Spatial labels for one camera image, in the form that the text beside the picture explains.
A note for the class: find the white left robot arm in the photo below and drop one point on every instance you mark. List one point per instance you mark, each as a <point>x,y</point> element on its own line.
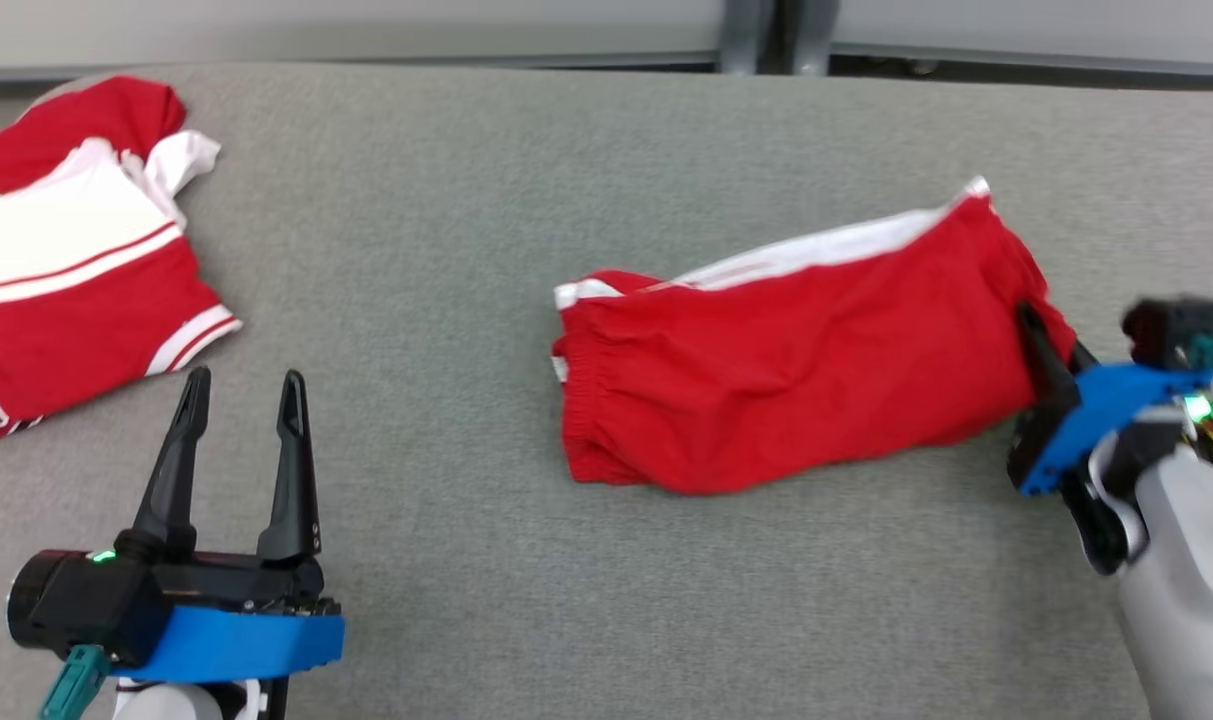
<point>181,703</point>

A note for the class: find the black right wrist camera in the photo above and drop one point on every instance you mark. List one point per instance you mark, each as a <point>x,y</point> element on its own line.
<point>1176,328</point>

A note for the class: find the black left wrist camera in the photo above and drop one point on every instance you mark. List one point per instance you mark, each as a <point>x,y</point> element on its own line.
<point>76,605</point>

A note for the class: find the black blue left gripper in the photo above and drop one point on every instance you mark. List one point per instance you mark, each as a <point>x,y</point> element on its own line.
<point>246,640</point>

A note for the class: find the red white jersey shirt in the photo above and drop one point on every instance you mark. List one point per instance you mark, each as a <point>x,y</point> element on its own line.
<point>76,330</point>

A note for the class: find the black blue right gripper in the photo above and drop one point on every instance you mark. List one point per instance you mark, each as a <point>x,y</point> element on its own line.
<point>1096,410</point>

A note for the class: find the red shorts with white stripe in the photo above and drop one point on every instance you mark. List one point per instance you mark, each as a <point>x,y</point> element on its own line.
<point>786,370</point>

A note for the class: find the teal left camera connector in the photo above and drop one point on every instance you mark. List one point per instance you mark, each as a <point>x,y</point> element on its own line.
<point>71,685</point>

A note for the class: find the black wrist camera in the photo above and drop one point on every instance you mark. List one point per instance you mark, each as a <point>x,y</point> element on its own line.
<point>1176,328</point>
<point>76,605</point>

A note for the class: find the grey partition post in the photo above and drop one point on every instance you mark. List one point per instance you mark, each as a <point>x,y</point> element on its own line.
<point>766,30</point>

